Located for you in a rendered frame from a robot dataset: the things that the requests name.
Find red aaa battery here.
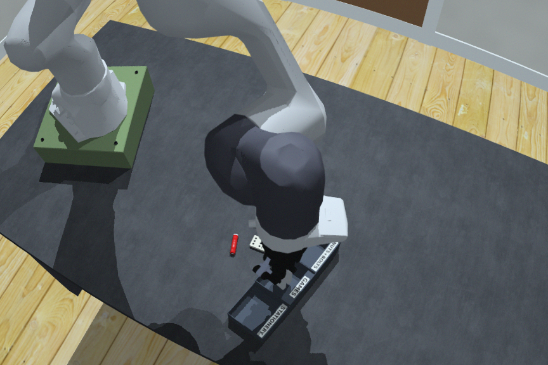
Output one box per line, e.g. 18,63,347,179
230,234,238,254

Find dark grey three-compartment bin rack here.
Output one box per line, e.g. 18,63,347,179
227,242,341,342

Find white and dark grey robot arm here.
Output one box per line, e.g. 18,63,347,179
4,0,348,253

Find white domino tile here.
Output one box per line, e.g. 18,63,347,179
250,235,264,252

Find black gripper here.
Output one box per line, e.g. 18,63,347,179
252,242,307,290

